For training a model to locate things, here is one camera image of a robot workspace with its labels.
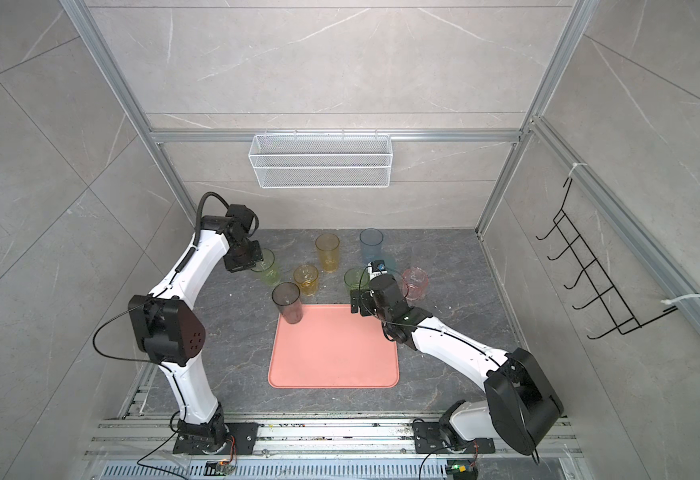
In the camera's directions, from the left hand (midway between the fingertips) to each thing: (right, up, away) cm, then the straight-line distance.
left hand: (253, 257), depth 89 cm
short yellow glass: (+14, -6, +13) cm, 20 cm away
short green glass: (+32, -7, +9) cm, 34 cm away
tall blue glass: (+37, +4, +12) cm, 39 cm away
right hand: (+34, -9, -3) cm, 35 cm away
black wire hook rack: (+86, -8, -25) cm, 90 cm away
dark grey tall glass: (+11, -11, -3) cm, 16 cm away
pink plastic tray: (+24, -27, -1) cm, 36 cm away
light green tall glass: (+5, -4, -2) cm, 7 cm away
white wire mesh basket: (+19, +33, +12) cm, 40 cm away
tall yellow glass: (+22, +3, +12) cm, 25 cm away
